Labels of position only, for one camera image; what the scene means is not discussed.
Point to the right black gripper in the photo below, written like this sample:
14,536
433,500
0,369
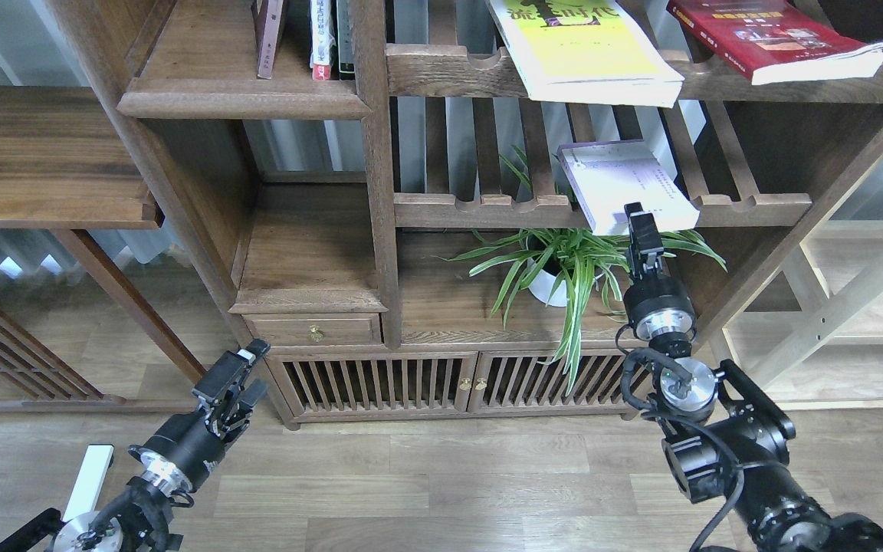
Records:
655,303

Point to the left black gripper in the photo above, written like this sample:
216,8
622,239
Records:
188,447

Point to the white and purple book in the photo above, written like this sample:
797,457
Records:
607,175

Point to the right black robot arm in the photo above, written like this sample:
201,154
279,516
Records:
723,435

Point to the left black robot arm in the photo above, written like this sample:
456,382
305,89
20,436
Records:
136,520

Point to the light wooden shelf unit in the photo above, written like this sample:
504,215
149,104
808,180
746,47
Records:
814,337

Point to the green spider plant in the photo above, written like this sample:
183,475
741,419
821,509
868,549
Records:
586,264

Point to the brass drawer knob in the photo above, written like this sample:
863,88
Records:
316,334

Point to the white plant pot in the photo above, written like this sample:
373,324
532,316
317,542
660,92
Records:
545,289

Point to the white bar on floor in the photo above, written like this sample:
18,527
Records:
89,482

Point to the yellow green book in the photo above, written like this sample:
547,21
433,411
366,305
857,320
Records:
584,52

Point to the dark wooden bookshelf cabinet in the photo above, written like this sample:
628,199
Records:
331,203

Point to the dark slatted wooden rack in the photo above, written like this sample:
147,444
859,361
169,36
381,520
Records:
48,384

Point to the dark wooden side table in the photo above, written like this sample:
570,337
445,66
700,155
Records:
63,168

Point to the red white upright book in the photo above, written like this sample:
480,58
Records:
322,39

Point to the dark upright book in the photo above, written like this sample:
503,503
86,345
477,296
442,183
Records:
344,41

